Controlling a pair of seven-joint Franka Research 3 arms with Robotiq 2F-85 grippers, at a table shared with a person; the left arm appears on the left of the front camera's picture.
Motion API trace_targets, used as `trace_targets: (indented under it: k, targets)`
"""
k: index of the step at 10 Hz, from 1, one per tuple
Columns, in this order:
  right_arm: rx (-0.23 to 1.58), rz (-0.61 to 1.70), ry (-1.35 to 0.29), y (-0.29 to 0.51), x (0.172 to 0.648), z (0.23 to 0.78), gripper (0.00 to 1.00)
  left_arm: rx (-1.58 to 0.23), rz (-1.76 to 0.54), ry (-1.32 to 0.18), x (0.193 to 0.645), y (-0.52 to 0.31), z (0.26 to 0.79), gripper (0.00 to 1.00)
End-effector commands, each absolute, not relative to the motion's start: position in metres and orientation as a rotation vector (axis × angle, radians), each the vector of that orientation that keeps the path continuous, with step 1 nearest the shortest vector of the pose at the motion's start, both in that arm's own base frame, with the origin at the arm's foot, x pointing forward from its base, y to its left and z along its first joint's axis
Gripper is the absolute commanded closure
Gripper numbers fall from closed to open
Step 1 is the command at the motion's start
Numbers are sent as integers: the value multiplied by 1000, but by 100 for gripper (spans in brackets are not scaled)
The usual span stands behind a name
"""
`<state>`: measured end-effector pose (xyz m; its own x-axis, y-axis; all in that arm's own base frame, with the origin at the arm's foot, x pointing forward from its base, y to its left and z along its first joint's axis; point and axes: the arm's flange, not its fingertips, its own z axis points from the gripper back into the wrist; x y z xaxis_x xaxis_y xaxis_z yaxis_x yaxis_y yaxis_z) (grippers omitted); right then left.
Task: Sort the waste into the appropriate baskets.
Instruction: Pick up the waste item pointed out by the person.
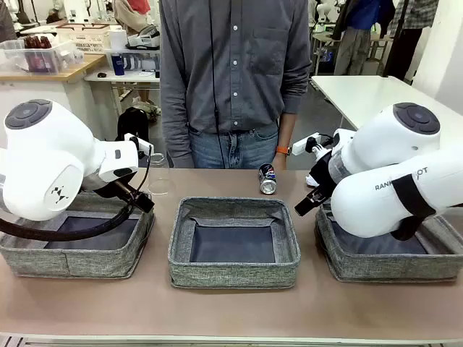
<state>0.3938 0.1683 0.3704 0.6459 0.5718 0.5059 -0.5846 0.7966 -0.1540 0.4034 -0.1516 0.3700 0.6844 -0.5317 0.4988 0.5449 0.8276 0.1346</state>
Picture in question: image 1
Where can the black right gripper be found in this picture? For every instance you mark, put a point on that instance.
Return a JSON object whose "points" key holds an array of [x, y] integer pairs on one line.
{"points": [[322, 170]]}

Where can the crushed blue soda can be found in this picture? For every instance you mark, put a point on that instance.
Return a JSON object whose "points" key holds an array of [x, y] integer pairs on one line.
{"points": [[268, 179]]}

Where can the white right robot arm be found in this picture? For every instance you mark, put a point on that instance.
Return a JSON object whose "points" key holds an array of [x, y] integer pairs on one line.
{"points": [[390, 152]]}

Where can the person's left forearm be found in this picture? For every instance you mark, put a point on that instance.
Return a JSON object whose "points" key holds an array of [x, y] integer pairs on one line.
{"points": [[285, 130]]}

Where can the person's left hand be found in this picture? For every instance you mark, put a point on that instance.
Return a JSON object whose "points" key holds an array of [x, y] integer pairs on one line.
{"points": [[280, 162]]}

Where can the orange wristwatch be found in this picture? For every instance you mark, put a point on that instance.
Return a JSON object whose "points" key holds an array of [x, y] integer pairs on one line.
{"points": [[284, 150]]}

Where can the grey fabric basket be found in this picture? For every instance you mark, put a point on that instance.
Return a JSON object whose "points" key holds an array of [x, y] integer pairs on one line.
{"points": [[36, 260], [380, 267], [231, 274]]}

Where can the person in grey shirt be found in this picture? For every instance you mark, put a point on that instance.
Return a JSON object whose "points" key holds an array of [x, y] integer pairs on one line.
{"points": [[235, 72]]}

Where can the person in blue top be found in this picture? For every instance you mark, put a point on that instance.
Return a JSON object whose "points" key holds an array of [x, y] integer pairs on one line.
{"points": [[361, 36]]}

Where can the person in plaid shirt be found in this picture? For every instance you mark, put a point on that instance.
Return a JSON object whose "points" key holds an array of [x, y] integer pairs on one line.
{"points": [[412, 29]]}

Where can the black backpack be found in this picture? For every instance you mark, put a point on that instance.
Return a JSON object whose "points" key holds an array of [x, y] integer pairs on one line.
{"points": [[134, 124]]}

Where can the white desk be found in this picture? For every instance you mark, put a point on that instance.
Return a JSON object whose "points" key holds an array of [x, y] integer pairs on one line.
{"points": [[123, 77]]}

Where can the white and black sneaker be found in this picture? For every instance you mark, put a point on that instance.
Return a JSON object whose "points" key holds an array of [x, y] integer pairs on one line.
{"points": [[143, 38]]}

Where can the blue bottle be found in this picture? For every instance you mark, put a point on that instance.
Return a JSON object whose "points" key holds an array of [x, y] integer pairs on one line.
{"points": [[120, 65]]}

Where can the black computer mouse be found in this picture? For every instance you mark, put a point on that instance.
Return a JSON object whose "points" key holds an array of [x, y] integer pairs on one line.
{"points": [[102, 74]]}

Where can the white plastic jug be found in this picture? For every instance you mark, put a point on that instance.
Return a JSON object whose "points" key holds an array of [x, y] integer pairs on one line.
{"points": [[117, 39]]}

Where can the person in beige clothes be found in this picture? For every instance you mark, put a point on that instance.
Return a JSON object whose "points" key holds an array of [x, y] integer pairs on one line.
{"points": [[132, 11]]}

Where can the white slatted crate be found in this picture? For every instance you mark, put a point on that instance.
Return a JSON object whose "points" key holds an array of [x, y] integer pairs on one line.
{"points": [[90, 41]]}

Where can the wooden top table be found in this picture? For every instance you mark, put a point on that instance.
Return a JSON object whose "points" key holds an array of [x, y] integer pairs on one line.
{"points": [[72, 70]]}

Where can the clear plastic storage box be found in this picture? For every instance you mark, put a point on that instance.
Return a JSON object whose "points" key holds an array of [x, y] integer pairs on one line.
{"points": [[36, 59]]}

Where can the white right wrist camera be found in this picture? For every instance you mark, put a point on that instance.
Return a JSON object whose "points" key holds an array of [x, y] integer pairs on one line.
{"points": [[302, 144]]}

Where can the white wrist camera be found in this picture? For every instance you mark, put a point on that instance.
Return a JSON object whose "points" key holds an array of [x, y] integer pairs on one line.
{"points": [[302, 144], [143, 144]]}

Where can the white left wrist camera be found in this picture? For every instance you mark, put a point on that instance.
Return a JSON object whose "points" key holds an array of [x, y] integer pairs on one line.
{"points": [[143, 144]]}

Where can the brown wooden frame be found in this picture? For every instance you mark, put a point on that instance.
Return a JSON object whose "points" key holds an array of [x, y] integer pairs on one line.
{"points": [[83, 26]]}

